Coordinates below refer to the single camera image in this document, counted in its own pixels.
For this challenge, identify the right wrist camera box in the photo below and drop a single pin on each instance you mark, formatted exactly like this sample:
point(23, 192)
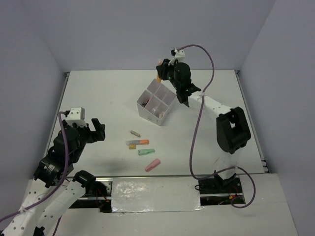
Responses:
point(178, 56)

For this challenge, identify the green highlighter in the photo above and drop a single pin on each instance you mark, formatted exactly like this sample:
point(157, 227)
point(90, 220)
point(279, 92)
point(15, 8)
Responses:
point(147, 151)

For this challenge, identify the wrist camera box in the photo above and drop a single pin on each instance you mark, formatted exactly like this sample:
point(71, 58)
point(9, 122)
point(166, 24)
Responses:
point(75, 115)
point(178, 56)

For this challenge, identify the white six-compartment organizer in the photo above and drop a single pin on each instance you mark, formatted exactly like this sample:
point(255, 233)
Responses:
point(161, 97)

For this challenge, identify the orange highlighter with clear cap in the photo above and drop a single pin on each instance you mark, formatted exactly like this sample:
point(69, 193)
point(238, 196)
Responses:
point(137, 142)

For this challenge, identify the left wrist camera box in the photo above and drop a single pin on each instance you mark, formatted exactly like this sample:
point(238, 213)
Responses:
point(75, 115)

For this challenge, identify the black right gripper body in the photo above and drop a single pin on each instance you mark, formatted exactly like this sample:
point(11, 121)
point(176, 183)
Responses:
point(170, 77)

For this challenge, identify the beige eraser stick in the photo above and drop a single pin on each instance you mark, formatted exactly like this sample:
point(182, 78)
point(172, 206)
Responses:
point(135, 133)

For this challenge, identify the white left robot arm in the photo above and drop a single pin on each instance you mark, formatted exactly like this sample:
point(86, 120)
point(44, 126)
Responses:
point(47, 199)

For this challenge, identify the metal table rail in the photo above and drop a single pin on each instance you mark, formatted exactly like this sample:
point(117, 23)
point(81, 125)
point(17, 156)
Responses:
point(141, 177)

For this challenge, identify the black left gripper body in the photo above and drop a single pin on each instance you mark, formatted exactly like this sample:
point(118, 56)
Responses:
point(85, 133)

